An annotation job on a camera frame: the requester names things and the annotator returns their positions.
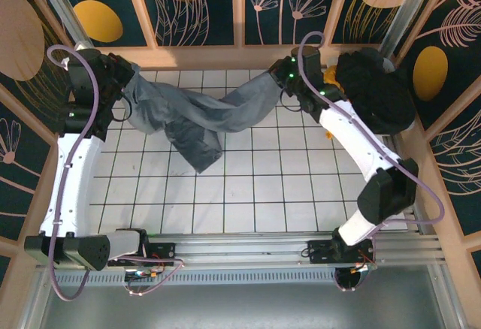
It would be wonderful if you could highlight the grey t-shirt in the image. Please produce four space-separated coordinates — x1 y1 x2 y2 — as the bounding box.
122 70 286 175

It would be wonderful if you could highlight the yellow t-shirt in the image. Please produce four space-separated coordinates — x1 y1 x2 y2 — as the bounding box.
322 65 352 99

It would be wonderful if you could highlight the black t-shirt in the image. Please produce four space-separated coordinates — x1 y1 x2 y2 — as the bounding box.
335 49 416 135

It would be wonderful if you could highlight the grey metal shelf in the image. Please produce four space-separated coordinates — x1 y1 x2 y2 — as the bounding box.
22 264 463 329

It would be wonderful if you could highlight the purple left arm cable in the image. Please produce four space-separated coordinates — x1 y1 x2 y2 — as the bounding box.
47 44 186 302

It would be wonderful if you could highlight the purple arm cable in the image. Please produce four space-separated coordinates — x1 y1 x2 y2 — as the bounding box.
47 44 186 302
298 31 447 293

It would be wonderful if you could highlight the aluminium corner post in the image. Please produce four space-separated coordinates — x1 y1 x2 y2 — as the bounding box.
29 0 95 50
377 0 440 58

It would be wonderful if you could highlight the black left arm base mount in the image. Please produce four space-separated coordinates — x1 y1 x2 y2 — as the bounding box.
107 240 177 268

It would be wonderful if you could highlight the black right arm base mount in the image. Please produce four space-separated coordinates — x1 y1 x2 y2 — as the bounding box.
306 237 377 266

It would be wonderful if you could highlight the aluminium frame rail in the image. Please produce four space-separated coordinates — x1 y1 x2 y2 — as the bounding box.
35 232 450 270

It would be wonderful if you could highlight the small board with wires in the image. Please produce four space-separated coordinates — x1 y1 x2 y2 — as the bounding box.
334 259 377 292
125 267 167 282

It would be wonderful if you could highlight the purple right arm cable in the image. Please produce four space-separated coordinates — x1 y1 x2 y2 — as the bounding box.
298 31 447 293

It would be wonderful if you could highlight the slotted grey cable duct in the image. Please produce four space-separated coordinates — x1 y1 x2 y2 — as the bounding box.
52 270 439 288

